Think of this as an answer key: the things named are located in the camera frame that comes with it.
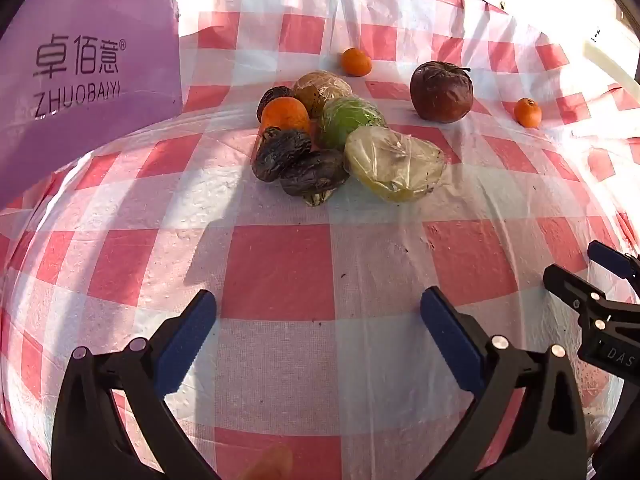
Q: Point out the green plastic-wrapped fruit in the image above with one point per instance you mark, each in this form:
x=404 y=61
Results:
x=352 y=121

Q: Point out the dark wrinkled fruit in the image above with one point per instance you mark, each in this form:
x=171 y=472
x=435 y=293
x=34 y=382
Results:
x=312 y=174
x=280 y=154

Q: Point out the yellow plastic-wrapped fruit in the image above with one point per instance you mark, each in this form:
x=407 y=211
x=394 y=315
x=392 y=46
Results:
x=395 y=162

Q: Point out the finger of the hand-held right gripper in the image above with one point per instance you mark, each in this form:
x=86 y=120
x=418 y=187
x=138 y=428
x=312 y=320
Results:
x=607 y=257
x=570 y=287

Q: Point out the wrinkled red apple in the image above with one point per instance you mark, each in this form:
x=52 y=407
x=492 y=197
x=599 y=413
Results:
x=441 y=92

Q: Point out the dark dried date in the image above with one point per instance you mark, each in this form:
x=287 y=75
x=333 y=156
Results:
x=271 y=99

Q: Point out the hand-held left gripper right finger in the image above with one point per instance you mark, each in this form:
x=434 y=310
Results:
x=450 y=340

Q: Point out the purple cardboard box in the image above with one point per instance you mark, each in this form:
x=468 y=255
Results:
x=90 y=125

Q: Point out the large orange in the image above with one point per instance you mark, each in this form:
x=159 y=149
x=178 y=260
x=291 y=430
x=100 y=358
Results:
x=285 y=116

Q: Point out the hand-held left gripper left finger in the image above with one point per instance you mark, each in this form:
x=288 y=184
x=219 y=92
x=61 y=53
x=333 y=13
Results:
x=187 y=345

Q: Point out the small orange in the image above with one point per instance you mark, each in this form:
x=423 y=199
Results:
x=356 y=62
x=528 y=113

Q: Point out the brown plastic-wrapped fruit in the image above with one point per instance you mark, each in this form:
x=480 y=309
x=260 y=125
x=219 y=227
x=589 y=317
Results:
x=322 y=89

